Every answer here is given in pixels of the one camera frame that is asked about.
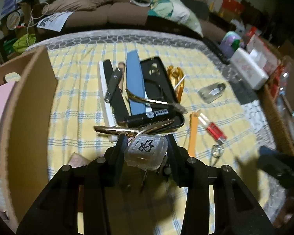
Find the black cushion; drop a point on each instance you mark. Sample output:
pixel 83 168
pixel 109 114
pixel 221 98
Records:
pixel 196 7

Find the blue nail buffer block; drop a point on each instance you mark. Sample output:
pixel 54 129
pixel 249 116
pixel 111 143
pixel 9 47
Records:
pixel 136 83

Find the pink windowed box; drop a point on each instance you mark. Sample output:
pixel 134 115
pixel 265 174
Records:
pixel 0 117

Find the white nail file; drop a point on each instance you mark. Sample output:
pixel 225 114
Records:
pixel 105 95

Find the white tissue box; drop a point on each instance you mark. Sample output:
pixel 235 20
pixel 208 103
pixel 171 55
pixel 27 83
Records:
pixel 247 68

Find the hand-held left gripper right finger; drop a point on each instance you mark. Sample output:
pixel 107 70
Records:
pixel 172 151

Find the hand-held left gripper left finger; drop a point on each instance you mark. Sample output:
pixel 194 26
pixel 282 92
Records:
pixel 121 151

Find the brown cardboard box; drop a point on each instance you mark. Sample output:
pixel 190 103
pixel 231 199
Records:
pixel 29 117

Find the white tape roll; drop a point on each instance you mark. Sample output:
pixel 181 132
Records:
pixel 137 3

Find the green bag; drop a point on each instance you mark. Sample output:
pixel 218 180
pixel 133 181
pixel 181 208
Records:
pixel 22 42

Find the black phone case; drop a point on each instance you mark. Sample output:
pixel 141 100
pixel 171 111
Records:
pixel 161 88

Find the black pocket knife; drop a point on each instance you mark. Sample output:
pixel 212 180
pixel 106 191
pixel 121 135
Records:
pixel 114 83

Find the gold cuticle nipper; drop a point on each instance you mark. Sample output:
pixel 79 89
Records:
pixel 178 107

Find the small clear plastic box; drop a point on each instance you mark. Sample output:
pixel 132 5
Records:
pixel 144 149

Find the purple round container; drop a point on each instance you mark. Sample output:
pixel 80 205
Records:
pixel 230 42

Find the white cotton swab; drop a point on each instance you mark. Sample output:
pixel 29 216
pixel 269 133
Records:
pixel 178 82

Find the clear glass bottle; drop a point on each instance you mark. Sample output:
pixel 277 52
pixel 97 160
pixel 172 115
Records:
pixel 210 93

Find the brown cushion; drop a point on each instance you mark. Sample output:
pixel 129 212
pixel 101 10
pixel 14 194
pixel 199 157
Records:
pixel 76 3

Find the patterned nail file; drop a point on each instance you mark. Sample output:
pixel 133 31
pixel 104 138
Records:
pixel 12 77

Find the red box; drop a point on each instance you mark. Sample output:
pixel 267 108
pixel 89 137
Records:
pixel 231 5

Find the brown sofa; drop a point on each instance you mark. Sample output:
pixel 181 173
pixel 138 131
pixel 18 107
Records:
pixel 127 12

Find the black nail file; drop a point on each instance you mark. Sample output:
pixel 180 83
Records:
pixel 120 102

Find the black cosmetic tube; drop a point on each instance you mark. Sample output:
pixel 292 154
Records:
pixel 142 119

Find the floral pillow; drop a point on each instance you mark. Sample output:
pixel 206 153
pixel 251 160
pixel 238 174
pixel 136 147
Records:
pixel 174 9

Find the beige lip gloss tube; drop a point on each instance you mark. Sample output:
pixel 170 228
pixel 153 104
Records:
pixel 121 86

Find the wicker basket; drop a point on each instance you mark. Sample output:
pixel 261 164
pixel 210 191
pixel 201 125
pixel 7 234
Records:
pixel 274 117

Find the printed paper sheet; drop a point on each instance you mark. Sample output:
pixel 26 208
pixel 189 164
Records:
pixel 56 20

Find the round white disc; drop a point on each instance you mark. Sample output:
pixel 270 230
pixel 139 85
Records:
pixel 14 18

